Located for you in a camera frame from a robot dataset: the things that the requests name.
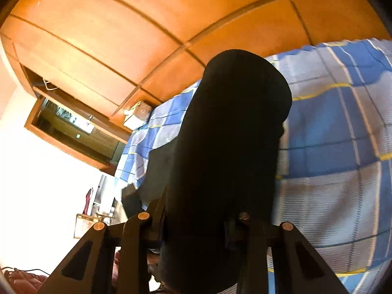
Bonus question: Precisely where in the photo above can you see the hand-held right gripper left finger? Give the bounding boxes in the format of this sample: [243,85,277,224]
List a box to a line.
[37,185,169,294]

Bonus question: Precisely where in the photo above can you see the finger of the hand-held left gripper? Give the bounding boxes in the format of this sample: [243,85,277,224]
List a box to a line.
[122,184,144,221]

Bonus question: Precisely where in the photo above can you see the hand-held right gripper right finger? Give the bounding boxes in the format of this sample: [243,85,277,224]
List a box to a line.
[224,211,350,294]

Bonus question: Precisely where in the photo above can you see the black embroidered pants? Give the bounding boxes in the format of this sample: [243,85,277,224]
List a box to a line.
[121,49,293,294]

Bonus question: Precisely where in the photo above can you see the white cabinet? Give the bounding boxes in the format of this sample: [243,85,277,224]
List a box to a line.
[93,174,124,219]

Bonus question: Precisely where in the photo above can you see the red hanging item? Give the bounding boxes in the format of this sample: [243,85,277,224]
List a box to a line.
[84,188,93,216]

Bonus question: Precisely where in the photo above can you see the white patterned tissue box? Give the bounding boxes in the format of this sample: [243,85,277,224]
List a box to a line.
[122,100,154,130]

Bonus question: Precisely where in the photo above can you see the wood framed glass door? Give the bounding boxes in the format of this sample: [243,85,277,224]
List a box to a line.
[24,95,131,172]

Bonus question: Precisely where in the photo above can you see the red cloth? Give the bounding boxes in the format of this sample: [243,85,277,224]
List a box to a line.
[0,268,49,294]

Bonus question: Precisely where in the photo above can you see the blue plaid bed sheet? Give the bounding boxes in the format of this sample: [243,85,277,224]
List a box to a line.
[114,37,392,294]

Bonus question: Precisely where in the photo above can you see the wooden wardrobe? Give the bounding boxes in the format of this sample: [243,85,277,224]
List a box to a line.
[0,0,392,135]

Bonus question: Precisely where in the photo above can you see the wire basket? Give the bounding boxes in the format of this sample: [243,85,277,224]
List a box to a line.
[73,214,116,239]

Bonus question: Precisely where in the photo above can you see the black cable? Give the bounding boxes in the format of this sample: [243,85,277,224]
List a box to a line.
[0,266,53,279]

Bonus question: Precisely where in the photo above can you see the white cable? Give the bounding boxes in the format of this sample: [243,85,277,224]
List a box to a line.
[42,78,59,92]

